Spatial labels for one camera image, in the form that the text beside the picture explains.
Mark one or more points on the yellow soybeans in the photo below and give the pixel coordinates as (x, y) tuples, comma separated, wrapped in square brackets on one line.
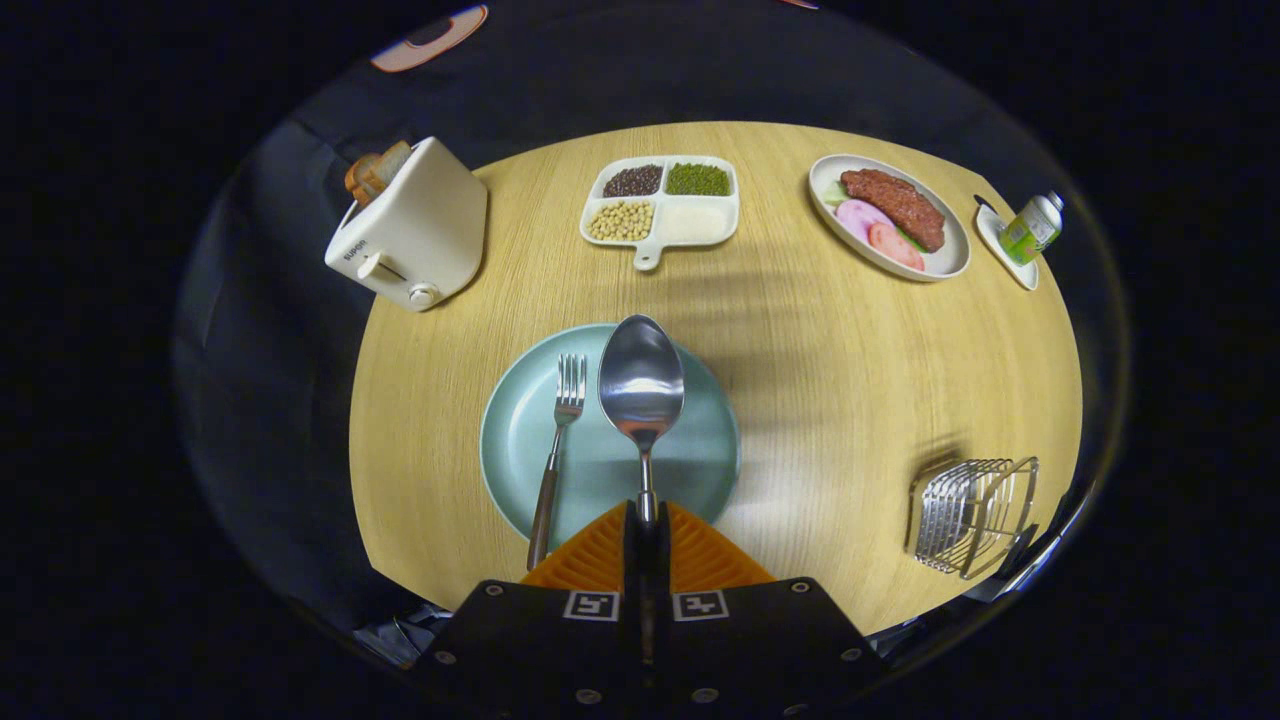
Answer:
[(621, 220)]

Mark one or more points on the pink ham slice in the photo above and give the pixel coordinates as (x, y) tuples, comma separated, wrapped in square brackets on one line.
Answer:
[(853, 215)]

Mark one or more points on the white toaster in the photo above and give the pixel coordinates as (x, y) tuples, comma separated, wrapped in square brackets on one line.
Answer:
[(420, 230)]

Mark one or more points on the green mung beans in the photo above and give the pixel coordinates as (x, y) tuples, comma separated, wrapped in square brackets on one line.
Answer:
[(698, 179)]

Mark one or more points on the large metal spoon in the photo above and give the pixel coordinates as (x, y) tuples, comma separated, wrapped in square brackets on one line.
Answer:
[(640, 380)]

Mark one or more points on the red ham slice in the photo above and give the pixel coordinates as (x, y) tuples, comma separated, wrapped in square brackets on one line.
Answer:
[(895, 246)]

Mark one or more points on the dark red beans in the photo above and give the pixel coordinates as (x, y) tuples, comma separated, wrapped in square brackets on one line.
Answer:
[(633, 180)]

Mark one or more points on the small white dish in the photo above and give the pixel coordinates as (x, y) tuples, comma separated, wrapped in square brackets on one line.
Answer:
[(1020, 272)]

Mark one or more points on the white oval plate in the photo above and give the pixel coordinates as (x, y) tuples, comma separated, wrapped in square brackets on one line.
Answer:
[(945, 260)]

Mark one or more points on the toasted bread slice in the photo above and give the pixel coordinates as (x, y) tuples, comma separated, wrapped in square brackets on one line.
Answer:
[(362, 180), (392, 162)]

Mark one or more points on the green lettuce leaf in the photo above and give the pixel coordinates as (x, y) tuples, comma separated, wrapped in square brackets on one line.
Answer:
[(835, 193)]

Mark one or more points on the white divided tray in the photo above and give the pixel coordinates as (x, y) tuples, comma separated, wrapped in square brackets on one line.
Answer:
[(695, 222)]

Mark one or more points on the green label bottle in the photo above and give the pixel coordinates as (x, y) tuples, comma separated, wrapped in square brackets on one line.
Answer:
[(1030, 228)]

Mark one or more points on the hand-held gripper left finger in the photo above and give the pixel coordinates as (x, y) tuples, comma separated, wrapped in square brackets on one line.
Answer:
[(560, 650)]

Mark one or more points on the teal round plate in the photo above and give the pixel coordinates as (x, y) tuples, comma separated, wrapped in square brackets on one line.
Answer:
[(600, 470)]

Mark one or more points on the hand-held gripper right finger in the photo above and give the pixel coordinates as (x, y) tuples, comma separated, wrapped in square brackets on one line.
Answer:
[(740, 650)]

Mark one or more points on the brown steak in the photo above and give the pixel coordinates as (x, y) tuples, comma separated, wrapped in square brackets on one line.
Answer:
[(893, 205)]

